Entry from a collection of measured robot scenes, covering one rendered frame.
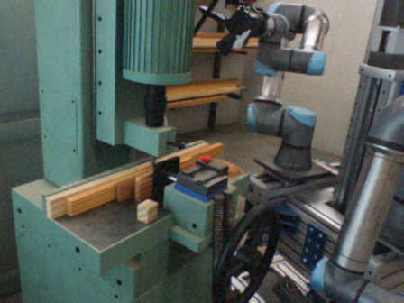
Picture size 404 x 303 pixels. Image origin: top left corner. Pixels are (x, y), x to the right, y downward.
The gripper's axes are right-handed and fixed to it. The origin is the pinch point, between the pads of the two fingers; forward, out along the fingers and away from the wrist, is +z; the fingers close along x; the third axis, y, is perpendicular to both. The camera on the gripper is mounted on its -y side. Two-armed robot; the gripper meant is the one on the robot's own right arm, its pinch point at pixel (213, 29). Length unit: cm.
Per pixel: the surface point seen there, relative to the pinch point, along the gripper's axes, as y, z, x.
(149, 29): -2.9, 19.7, -2.8
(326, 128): -125, -322, 11
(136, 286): -41, 33, 42
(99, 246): -30, 43, 32
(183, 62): -6.0, 11.8, 5.2
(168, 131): -22.8, 12.1, 13.9
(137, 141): -30.9, 15.7, 10.3
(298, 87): -122, -328, -46
